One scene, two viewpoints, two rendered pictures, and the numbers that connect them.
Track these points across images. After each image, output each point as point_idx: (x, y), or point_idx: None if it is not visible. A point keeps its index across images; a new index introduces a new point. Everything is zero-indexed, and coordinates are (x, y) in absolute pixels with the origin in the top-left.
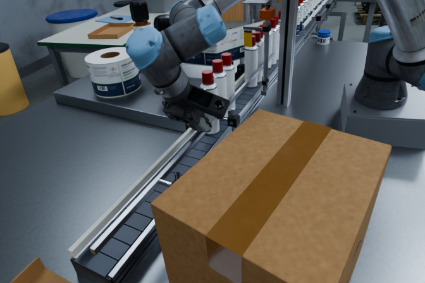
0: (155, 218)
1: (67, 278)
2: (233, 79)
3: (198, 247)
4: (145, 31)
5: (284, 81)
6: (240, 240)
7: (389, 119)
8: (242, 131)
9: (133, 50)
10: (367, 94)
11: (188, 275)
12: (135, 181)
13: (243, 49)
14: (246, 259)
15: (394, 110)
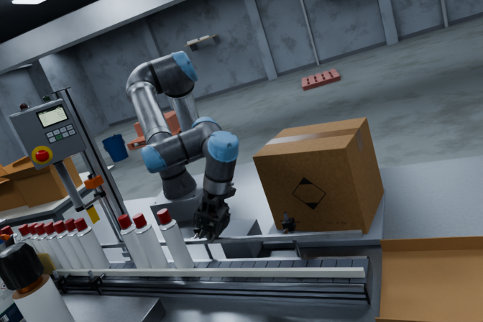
0: (348, 156)
1: (379, 307)
2: None
3: (356, 146)
4: (218, 134)
5: None
6: (352, 129)
7: None
8: (278, 152)
9: (235, 141)
10: (182, 187)
11: (360, 177)
12: (275, 270)
13: None
14: (359, 127)
15: (198, 183)
